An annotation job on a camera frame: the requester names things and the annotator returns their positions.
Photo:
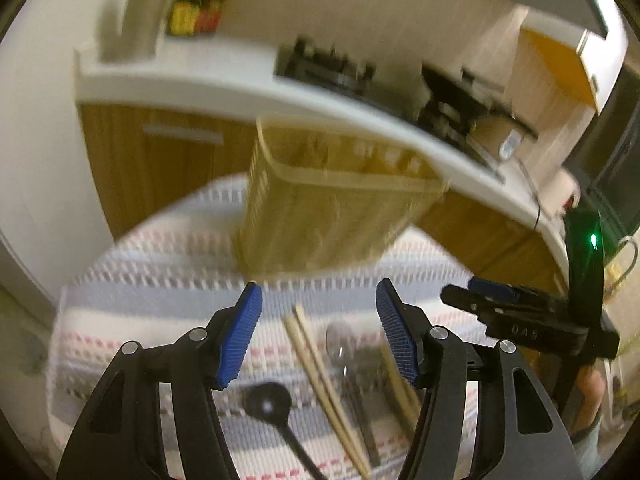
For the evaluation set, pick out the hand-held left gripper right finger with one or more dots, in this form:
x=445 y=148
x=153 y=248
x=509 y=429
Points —
x=397 y=332

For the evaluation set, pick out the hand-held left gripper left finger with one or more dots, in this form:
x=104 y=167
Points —
x=245 y=330

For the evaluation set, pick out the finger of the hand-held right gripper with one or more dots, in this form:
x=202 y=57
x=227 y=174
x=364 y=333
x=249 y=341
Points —
x=480 y=304
x=492 y=286

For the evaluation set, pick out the metal spoon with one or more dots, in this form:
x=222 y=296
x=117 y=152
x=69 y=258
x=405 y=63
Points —
x=341 y=345

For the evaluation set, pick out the wooden chopstick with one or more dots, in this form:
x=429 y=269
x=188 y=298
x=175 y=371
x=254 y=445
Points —
x=402 y=395
x=325 y=400
x=339 y=397

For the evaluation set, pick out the black spoon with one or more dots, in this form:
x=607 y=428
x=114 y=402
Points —
x=267 y=402

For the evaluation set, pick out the bamboo utensil holder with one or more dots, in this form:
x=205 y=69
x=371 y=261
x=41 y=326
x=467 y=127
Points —
x=325 y=220

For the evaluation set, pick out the person's right hand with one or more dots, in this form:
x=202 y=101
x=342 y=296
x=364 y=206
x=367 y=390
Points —
x=592 y=395

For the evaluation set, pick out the white round appliance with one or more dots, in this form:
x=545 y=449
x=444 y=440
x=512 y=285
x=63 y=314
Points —
x=562 y=190

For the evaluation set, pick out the striped woven table cloth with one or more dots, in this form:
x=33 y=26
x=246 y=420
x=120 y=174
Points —
x=150 y=270

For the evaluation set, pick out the brown cardboard box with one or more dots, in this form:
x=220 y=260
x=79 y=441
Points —
x=492 y=135

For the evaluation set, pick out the wooden base cabinet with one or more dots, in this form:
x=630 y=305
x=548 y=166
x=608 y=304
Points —
x=125 y=170

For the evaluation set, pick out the black wok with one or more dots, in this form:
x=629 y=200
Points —
x=445 y=90

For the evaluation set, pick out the white kitchen countertop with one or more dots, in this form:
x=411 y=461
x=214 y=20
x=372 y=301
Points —
x=200 y=80

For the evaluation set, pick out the black gas stove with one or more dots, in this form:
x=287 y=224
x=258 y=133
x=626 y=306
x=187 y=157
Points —
x=325 y=67

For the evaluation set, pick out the white range hood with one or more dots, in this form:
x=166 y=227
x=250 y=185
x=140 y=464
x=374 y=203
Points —
x=550 y=0

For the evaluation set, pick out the wooden wall cabinet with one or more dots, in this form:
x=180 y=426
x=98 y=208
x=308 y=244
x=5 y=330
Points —
x=550 y=65

